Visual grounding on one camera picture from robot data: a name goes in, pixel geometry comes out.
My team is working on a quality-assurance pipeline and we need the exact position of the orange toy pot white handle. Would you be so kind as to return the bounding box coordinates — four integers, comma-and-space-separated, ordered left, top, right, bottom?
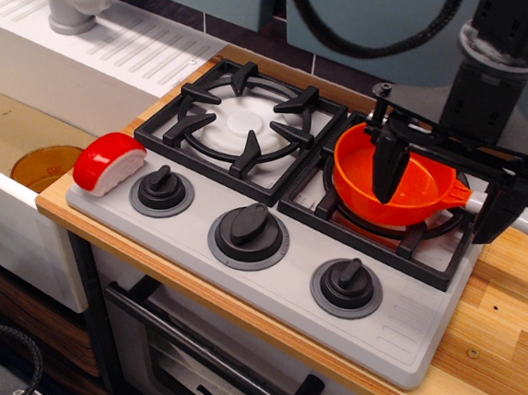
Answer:
327, 119, 528, 244

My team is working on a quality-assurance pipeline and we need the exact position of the grey toy stove top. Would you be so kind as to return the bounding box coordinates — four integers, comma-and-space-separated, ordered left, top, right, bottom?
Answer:
50, 44, 499, 395

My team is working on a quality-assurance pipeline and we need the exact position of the black stove knob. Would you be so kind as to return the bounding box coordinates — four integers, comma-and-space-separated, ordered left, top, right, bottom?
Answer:
129, 165, 195, 219
207, 203, 290, 272
310, 258, 383, 319

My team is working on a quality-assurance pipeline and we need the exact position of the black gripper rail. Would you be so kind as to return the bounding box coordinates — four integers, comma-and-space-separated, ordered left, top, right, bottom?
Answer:
365, 82, 528, 245

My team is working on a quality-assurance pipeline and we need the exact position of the black oven door handle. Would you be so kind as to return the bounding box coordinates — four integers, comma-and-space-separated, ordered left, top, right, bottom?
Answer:
94, 283, 339, 395

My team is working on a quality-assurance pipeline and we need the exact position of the black middle stove knob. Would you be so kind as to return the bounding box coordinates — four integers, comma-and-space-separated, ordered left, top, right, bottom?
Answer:
207, 203, 290, 272

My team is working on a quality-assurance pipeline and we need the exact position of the amber plastic cup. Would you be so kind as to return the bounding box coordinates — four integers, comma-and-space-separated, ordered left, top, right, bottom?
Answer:
10, 145, 83, 193

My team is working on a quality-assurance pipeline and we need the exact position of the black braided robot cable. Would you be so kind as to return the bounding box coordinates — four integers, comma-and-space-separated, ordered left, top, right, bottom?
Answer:
274, 0, 465, 68

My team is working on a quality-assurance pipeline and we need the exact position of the black left burner grate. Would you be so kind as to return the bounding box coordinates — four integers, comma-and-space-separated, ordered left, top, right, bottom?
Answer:
135, 59, 347, 205

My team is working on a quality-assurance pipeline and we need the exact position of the red white toy sushi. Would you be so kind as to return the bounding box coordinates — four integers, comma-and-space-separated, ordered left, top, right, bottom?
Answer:
73, 132, 147, 197

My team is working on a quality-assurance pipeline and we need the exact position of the white left burner disc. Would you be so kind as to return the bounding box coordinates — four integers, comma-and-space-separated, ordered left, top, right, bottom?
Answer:
193, 97, 302, 156

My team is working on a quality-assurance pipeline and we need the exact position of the toy oven door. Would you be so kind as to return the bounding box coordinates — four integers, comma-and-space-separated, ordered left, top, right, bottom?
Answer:
94, 271, 354, 395

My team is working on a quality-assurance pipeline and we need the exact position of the white toy sink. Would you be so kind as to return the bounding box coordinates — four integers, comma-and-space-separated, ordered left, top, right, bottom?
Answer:
0, 0, 224, 313

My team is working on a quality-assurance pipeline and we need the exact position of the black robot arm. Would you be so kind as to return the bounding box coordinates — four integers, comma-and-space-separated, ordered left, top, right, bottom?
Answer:
366, 0, 528, 244

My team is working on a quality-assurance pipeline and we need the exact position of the black right stove knob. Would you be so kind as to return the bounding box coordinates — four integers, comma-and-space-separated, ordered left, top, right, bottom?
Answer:
310, 258, 383, 319

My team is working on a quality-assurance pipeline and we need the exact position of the black left stove knob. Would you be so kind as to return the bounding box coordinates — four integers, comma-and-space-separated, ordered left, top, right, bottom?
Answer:
129, 165, 195, 219

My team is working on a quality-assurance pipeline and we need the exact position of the black right burner grate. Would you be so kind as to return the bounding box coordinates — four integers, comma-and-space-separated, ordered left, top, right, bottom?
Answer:
277, 111, 481, 292

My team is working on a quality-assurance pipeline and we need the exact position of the black burner grate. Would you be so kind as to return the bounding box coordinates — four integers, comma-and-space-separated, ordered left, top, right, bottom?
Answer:
135, 59, 347, 205
277, 111, 481, 292

